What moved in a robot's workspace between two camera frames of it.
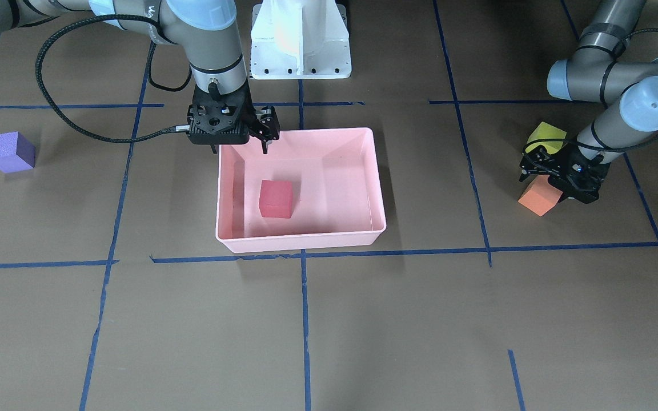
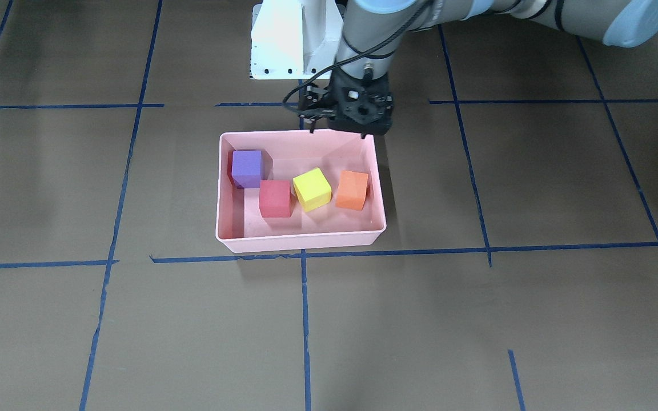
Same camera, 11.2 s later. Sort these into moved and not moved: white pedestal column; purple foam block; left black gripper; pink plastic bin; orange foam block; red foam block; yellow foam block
Moved: left black gripper; purple foam block; yellow foam block; orange foam block
Not moved: white pedestal column; red foam block; pink plastic bin
